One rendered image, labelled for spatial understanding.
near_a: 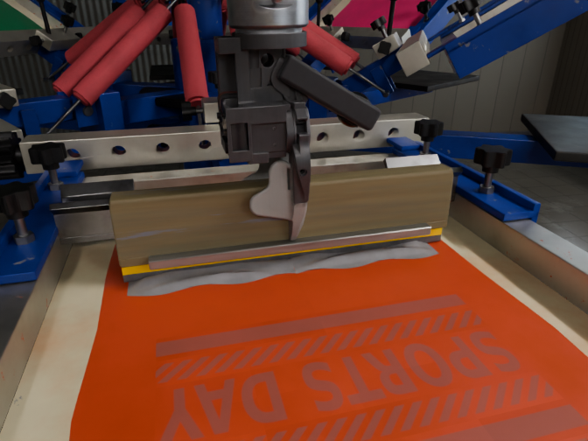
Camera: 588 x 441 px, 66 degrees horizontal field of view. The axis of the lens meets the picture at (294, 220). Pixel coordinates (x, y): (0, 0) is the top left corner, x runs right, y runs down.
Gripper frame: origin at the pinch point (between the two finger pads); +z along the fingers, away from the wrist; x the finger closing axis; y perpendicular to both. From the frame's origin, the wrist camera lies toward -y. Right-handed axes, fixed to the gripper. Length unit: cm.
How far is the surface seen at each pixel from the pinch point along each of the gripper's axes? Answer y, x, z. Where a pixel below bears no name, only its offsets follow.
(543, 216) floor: -213, -172, 105
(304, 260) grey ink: -0.7, 1.6, 4.5
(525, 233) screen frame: -25.2, 7.5, 1.7
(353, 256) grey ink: -6.5, 2.4, 4.5
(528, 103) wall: -337, -345, 71
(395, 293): -8.2, 9.8, 5.1
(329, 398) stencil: 3.0, 21.4, 4.8
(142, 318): 17.1, 7.4, 4.6
